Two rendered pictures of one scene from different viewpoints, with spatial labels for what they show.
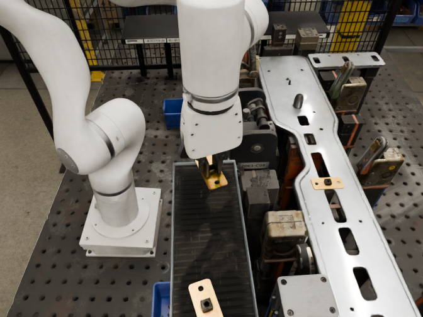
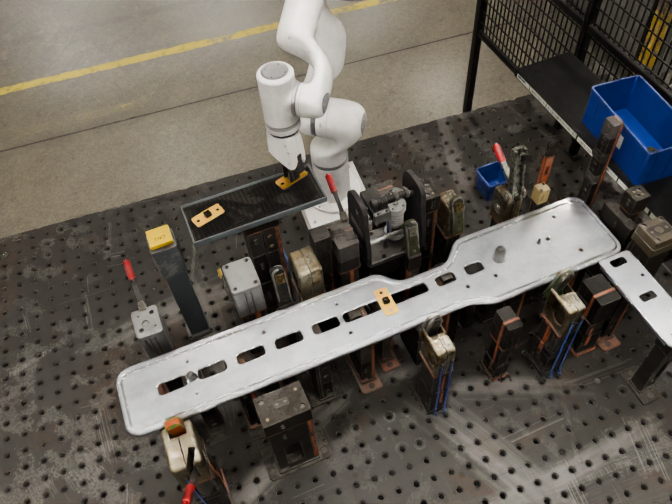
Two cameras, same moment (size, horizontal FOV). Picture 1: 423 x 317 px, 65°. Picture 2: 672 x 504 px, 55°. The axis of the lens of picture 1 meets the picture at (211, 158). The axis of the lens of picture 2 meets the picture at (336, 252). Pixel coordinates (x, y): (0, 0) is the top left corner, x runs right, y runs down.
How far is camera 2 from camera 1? 1.39 m
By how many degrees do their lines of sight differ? 46
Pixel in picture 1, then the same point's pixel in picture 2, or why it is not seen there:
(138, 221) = (329, 207)
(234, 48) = (269, 104)
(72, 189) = (354, 152)
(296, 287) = (244, 267)
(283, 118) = (466, 249)
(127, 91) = (514, 126)
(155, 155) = not seen: hidden behind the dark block
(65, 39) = (325, 42)
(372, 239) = (334, 343)
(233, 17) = (264, 89)
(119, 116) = (335, 114)
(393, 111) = not seen: outside the picture
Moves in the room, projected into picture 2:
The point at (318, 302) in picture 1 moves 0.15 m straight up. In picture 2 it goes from (237, 280) to (226, 244)
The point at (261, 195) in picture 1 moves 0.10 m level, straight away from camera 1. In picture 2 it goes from (318, 235) to (356, 231)
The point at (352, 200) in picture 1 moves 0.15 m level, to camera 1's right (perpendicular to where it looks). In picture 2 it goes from (373, 324) to (395, 374)
